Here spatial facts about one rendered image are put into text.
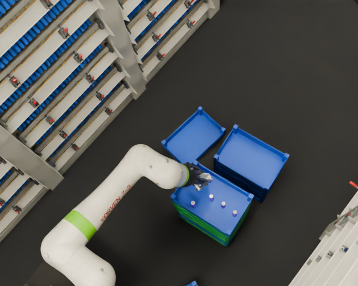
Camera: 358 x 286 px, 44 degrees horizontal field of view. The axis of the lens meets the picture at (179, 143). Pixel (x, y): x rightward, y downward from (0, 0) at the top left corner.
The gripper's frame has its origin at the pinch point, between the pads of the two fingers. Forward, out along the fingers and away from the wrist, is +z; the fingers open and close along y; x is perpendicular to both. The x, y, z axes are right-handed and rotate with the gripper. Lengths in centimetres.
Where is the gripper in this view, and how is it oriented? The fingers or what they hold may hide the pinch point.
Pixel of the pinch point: (205, 177)
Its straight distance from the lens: 192.5
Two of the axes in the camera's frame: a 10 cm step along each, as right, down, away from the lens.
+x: 7.7, -5.4, -3.2
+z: 4.5, 1.1, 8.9
